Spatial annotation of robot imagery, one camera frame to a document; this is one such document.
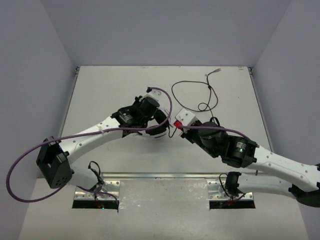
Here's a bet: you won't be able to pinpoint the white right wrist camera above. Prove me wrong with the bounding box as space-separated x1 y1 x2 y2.
175 108 198 126

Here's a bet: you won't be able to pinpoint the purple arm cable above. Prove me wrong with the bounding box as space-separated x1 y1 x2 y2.
6 86 173 204
181 124 260 176

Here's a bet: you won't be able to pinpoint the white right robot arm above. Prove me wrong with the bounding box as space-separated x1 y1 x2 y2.
175 117 320 208

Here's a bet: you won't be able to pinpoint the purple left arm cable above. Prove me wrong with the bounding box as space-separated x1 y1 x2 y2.
6 86 173 204

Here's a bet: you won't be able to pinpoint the white and black headphones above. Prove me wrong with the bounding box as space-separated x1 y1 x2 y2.
133 107 171 139

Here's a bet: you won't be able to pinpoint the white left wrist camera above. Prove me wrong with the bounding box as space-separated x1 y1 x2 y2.
143 87 162 102

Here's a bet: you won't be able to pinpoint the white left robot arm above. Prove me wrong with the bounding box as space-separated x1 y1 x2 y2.
36 90 168 193

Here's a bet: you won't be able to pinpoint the metal base mounting plate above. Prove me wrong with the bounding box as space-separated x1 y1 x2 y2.
72 172 256 210

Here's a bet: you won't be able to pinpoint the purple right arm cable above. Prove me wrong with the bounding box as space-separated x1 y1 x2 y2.
181 124 260 176

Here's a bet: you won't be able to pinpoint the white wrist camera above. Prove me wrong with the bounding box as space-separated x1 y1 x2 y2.
143 87 162 102
175 108 198 126

